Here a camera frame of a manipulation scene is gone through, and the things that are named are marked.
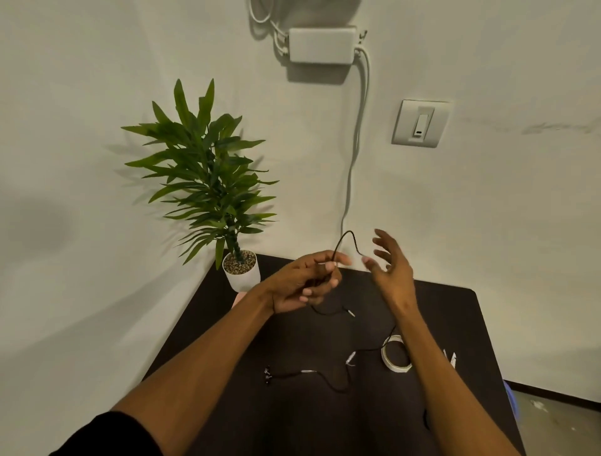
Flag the person's left hand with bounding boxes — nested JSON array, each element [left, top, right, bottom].
[[262, 251, 353, 315]]

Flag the person's right hand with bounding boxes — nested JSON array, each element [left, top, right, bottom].
[[361, 228, 419, 314]]

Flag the black earphone cable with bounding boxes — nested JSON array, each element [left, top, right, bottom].
[[264, 229, 398, 394]]

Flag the person's right forearm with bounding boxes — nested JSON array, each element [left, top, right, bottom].
[[393, 301, 521, 456]]

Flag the person's left forearm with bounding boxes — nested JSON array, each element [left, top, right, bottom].
[[112, 281, 275, 456]]

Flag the white plant pot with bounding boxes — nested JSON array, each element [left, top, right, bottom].
[[222, 249, 262, 293]]

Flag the white tape roll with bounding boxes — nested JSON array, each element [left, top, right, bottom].
[[381, 334, 415, 374]]

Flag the green artificial plant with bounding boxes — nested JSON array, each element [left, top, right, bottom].
[[121, 78, 280, 271]]

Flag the blue plastic object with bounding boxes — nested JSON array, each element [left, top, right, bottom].
[[503, 380, 521, 420]]

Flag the black sleeve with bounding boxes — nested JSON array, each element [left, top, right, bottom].
[[49, 411, 164, 456]]

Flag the long white cable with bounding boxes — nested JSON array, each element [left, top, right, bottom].
[[339, 45, 372, 238]]

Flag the white light switch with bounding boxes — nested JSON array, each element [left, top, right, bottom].
[[391, 99, 450, 149]]

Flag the white wall-mounted box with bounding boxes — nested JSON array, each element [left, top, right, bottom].
[[287, 27, 358, 65]]

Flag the looped white cables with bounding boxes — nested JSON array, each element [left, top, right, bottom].
[[248, 0, 291, 56]]

